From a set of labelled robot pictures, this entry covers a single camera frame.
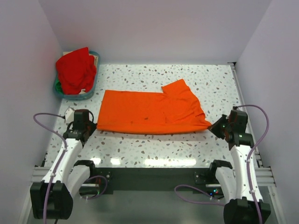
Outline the teal plastic basket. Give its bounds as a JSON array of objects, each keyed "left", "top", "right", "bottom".
[{"left": 52, "top": 53, "right": 100, "bottom": 101}]

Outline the aluminium front rail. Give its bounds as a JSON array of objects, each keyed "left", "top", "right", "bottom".
[{"left": 30, "top": 167, "right": 50, "bottom": 186}]

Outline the orange t-shirt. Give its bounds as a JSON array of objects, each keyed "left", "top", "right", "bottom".
[{"left": 97, "top": 79, "right": 211, "bottom": 134}]

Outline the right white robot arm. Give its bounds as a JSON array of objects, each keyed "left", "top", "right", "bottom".
[{"left": 208, "top": 106, "right": 271, "bottom": 224}]

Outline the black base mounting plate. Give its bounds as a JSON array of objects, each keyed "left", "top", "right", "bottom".
[{"left": 79, "top": 168, "right": 223, "bottom": 197}]

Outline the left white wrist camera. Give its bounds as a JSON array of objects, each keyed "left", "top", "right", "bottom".
[{"left": 64, "top": 107, "right": 75, "bottom": 124}]

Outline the green garment in basket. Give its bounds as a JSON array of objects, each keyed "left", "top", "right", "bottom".
[{"left": 55, "top": 79, "right": 63, "bottom": 94}]

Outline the red t-shirt in basket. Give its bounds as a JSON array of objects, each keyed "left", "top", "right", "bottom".
[{"left": 56, "top": 47, "right": 97, "bottom": 95}]

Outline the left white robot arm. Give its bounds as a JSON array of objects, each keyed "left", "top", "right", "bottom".
[{"left": 30, "top": 108, "right": 97, "bottom": 223}]

